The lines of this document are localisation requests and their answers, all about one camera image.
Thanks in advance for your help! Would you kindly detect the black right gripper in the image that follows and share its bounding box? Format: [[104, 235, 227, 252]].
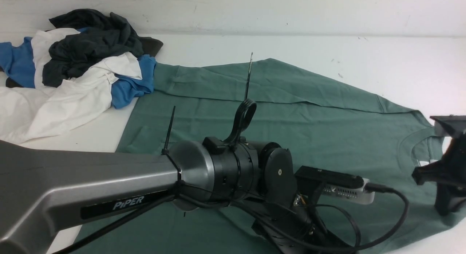
[[412, 133, 466, 216]]

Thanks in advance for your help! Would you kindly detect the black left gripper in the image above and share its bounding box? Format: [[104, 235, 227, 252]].
[[251, 203, 351, 254]]

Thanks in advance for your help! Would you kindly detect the green long-sleeve shirt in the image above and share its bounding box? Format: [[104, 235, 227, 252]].
[[76, 59, 465, 254]]

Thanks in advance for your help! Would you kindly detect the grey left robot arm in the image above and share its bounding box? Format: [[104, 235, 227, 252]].
[[1, 99, 367, 254]]

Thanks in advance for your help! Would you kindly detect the dark grey garment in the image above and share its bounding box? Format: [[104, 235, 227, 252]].
[[42, 9, 163, 87]]

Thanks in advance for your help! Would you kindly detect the white garment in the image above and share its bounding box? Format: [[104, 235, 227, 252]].
[[0, 28, 143, 145]]

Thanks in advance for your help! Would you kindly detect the blue garment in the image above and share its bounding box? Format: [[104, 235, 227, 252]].
[[0, 28, 156, 109]]

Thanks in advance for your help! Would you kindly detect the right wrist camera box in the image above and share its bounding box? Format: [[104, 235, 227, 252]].
[[430, 115, 466, 139]]

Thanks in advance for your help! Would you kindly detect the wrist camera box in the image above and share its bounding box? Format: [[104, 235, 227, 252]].
[[294, 166, 375, 205], [430, 115, 466, 139]]

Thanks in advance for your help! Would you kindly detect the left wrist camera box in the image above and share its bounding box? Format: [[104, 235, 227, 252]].
[[294, 166, 375, 205]]

